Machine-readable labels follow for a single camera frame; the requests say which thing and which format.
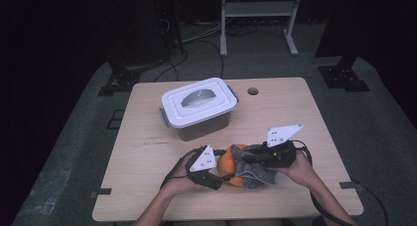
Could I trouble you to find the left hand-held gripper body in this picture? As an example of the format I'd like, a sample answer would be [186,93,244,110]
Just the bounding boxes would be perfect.
[184,144,227,192]

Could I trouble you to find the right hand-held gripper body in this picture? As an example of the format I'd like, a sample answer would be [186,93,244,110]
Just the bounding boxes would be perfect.
[255,123,305,170]

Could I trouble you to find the orange plush toy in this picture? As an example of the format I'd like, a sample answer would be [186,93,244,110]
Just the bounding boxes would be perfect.
[215,143,250,189]

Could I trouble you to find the grey fuzzy cloth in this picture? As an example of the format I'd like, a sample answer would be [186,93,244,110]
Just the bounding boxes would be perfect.
[230,143,278,191]

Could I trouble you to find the clear grey storage box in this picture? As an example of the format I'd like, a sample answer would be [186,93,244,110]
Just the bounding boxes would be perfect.
[158,85,240,142]

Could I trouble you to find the white storage box lid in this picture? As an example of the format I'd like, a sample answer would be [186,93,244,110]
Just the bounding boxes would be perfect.
[160,77,239,129]

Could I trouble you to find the person's right hand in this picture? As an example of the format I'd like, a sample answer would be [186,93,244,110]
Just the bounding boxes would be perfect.
[268,151,318,189]

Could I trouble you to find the person's left hand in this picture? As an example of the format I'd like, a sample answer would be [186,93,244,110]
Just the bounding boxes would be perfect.
[160,158,204,198]

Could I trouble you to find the person's legs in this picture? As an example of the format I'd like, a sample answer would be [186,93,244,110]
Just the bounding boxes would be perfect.
[170,219,284,226]

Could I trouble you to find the black tape strip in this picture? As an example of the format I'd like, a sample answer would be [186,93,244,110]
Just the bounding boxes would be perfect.
[338,181,364,192]
[89,188,113,199]

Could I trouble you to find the black stand base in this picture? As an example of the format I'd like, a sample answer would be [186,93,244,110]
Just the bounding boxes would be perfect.
[96,60,143,97]
[318,54,372,93]

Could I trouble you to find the black equipment rack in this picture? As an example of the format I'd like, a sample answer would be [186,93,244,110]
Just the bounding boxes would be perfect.
[153,0,185,55]

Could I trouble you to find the white metal stand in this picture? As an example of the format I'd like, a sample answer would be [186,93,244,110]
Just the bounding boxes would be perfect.
[219,0,303,58]

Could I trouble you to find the left hand-held gripper cable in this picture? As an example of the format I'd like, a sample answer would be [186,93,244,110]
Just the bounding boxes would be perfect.
[160,147,205,191]

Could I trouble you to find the hand-held gripper cable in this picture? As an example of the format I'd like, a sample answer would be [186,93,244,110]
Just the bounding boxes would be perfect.
[289,140,390,226]
[160,147,205,191]

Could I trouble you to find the right hand-held gripper cable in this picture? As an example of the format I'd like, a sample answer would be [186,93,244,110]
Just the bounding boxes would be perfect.
[289,140,390,226]

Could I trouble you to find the curved black floor cable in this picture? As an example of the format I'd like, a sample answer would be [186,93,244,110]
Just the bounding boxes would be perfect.
[181,38,226,80]

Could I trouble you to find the white floor cables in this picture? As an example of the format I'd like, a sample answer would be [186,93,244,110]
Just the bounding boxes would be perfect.
[181,22,224,44]

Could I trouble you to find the tangled black floor cables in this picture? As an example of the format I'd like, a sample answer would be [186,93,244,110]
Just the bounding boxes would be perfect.
[225,23,259,37]

